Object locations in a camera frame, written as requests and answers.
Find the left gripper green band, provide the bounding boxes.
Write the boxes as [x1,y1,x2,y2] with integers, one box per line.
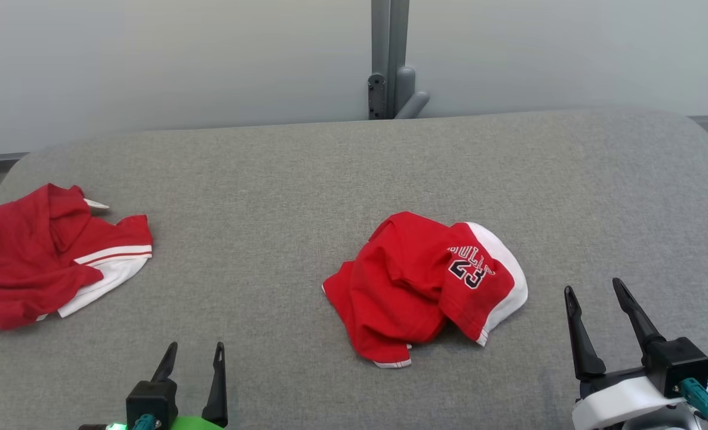
[107,342,229,430]

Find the grey lever handle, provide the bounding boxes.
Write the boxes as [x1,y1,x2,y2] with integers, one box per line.
[395,66,431,120]

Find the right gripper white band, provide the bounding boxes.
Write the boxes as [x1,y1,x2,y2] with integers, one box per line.
[565,278,689,430]

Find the grey metal post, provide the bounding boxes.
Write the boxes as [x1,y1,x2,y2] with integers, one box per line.
[371,0,410,120]

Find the black hinge bracket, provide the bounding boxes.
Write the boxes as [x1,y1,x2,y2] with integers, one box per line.
[367,73,388,120]

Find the red white-striped trousers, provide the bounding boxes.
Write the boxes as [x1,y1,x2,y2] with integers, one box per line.
[0,183,153,365]

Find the red Bulls 23 garment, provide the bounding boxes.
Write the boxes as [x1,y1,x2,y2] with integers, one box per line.
[321,211,529,369]

